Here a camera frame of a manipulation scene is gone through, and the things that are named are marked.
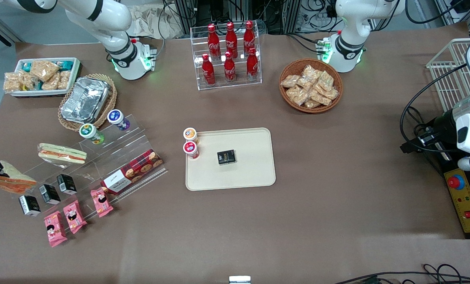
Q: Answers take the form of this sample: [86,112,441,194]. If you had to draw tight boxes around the round brown wicker basket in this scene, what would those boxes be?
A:
[279,58,343,114]

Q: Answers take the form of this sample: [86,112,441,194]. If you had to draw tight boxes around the yellow control box red button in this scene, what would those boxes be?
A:
[443,168,470,239]

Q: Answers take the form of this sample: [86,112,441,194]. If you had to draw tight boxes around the black table edge cable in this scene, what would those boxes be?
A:
[333,263,470,284]

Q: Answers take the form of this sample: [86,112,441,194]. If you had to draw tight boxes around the clear acrylic bottle rack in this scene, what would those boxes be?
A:
[190,23,262,91]

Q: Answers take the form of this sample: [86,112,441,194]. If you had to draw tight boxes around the black box with gold print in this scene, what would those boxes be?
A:
[217,149,238,165]

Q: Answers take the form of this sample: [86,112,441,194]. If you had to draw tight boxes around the triangular sandwich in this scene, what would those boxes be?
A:
[0,161,37,194]

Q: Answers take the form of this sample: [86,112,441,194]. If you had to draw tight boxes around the clear acrylic stepped stand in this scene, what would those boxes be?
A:
[7,114,168,217]

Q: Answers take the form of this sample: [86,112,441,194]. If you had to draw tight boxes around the flat wrapped sandwich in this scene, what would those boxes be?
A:
[37,143,87,164]

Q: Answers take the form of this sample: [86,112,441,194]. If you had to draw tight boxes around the silver foil container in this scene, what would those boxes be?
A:
[61,77,110,123]

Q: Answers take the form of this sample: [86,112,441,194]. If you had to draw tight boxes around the red cookie box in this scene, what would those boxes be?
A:
[101,149,163,194]

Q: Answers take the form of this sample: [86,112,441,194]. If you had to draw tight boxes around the green lid cup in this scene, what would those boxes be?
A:
[79,123,105,145]

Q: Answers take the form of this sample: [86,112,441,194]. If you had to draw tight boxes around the pink snack packet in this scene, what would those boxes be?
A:
[63,200,88,234]
[90,187,114,218]
[44,211,68,248]

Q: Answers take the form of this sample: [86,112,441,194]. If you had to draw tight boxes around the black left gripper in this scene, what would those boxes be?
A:
[400,110,459,153]

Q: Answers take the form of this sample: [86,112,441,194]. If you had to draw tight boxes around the oval tan wicker basket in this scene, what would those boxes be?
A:
[58,73,117,132]

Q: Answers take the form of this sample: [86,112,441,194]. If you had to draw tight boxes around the orange lid cup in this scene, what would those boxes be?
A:
[183,127,199,144]

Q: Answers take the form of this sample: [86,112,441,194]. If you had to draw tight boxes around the red lid cup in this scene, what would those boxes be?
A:
[183,141,200,160]

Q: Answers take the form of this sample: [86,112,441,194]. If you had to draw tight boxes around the beige cloth bag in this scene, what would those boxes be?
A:
[125,5,182,40]

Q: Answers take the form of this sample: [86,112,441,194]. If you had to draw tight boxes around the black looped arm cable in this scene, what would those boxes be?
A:
[400,63,470,152]

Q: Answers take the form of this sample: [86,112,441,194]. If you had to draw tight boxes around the blue lid purple cup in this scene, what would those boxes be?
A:
[107,109,131,131]

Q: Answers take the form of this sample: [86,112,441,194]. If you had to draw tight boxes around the white wire basket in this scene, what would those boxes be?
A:
[426,38,470,113]

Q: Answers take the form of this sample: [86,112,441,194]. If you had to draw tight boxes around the beige plastic tray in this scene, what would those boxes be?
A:
[185,127,276,191]

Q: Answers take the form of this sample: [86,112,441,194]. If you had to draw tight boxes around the red cola bottle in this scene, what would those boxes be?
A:
[243,21,256,56]
[202,54,215,86]
[208,24,221,60]
[224,51,236,83]
[246,47,259,81]
[225,22,238,59]

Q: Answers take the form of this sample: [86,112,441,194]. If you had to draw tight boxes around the metal equipment frame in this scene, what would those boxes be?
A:
[174,0,338,34]

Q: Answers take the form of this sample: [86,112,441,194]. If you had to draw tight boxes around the small black carton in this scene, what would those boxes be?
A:
[39,184,61,205]
[57,174,77,195]
[19,196,41,217]

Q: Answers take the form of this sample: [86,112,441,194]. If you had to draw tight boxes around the clear wrapped rice snack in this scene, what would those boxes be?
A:
[57,70,71,90]
[30,60,60,82]
[4,72,22,93]
[18,71,38,90]
[41,73,60,90]

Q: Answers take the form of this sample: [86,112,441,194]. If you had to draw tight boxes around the white rectangular snack tray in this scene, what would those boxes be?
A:
[4,58,81,97]

